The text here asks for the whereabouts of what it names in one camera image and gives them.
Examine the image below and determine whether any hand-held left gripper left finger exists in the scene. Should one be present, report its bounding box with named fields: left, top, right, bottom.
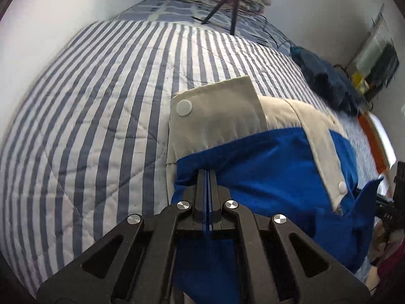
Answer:
left=36, top=168, right=208, bottom=304

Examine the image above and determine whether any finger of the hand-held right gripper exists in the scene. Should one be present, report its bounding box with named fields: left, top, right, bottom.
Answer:
left=356, top=188, right=393, bottom=209

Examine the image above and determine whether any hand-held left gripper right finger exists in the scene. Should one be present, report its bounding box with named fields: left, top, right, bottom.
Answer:
left=207, top=170, right=371, bottom=304

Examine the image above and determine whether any cream and blue jacket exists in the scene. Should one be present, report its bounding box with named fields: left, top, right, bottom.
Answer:
left=166, top=75, right=385, bottom=304

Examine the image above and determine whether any person's right hand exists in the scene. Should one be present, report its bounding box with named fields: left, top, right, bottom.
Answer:
left=369, top=226, right=402, bottom=265

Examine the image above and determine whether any orange wooden furniture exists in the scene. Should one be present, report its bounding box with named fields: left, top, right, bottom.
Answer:
left=357, top=114, right=390, bottom=173

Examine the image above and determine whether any yellow packet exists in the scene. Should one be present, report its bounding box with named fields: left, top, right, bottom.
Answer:
left=352, top=72, right=370, bottom=93

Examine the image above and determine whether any blue white striped blanket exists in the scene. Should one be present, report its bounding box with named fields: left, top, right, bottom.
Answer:
left=0, top=19, right=380, bottom=298

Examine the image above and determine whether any dark hanging garment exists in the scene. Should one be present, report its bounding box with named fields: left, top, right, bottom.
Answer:
left=369, top=43, right=400, bottom=100

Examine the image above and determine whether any dark blue cloth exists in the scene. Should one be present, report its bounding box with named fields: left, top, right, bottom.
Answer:
left=291, top=47, right=364, bottom=115

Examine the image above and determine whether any white slatted blind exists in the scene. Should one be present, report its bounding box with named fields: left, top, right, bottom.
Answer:
left=353, top=5, right=396, bottom=70

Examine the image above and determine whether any black tripod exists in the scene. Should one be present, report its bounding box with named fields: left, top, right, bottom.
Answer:
left=199, top=0, right=241, bottom=35

